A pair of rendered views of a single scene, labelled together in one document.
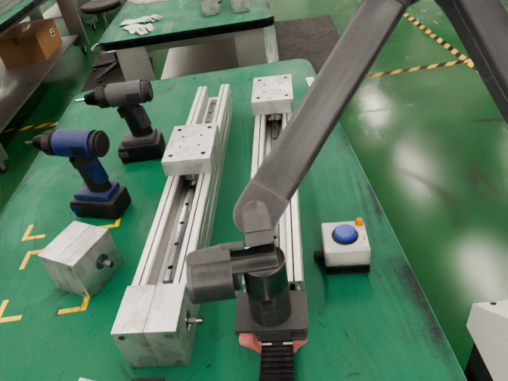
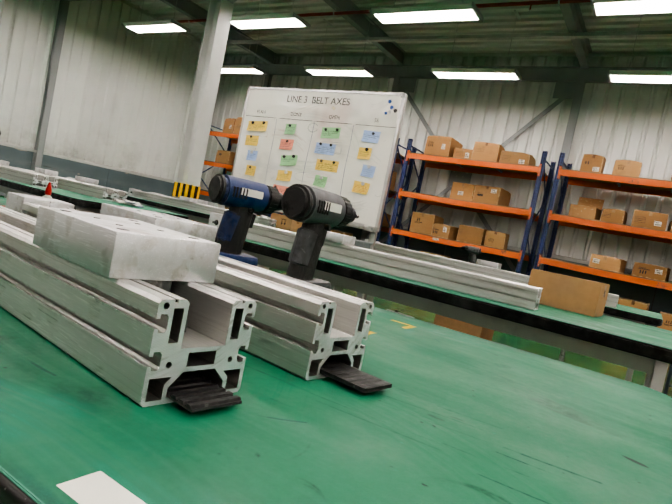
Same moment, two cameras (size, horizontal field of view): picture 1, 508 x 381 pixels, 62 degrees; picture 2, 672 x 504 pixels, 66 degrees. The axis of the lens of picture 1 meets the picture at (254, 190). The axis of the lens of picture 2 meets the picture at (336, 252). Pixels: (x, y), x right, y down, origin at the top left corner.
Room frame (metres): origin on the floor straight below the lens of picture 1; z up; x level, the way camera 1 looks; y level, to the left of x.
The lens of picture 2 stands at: (1.54, -0.44, 0.95)
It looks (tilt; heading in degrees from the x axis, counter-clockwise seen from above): 3 degrees down; 120
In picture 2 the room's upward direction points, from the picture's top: 12 degrees clockwise
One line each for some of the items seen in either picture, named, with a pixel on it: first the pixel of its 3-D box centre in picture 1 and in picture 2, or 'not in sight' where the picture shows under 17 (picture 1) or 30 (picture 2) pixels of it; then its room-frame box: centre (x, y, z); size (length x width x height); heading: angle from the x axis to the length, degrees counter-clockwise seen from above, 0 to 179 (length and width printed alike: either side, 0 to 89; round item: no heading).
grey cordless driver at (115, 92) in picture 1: (122, 122); (319, 254); (1.06, 0.32, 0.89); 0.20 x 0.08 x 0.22; 88
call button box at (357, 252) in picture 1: (340, 246); not in sight; (0.55, -0.14, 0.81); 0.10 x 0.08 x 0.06; 82
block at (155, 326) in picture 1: (165, 324); (31, 219); (0.43, 0.18, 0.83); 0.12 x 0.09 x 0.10; 82
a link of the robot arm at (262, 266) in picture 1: (260, 272); not in sight; (0.37, 0.01, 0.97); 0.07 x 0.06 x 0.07; 89
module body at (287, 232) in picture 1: (274, 162); (19, 256); (0.84, -0.06, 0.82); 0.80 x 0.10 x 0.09; 172
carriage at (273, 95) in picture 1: (273, 98); (122, 257); (1.09, -0.10, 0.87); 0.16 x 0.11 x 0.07; 172
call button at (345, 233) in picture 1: (345, 233); not in sight; (0.55, -0.15, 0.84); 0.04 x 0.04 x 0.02
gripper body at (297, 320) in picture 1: (270, 301); not in sight; (0.37, 0.00, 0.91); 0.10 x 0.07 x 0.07; 82
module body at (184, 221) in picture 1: (198, 169); (149, 265); (0.87, 0.13, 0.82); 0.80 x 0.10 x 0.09; 172
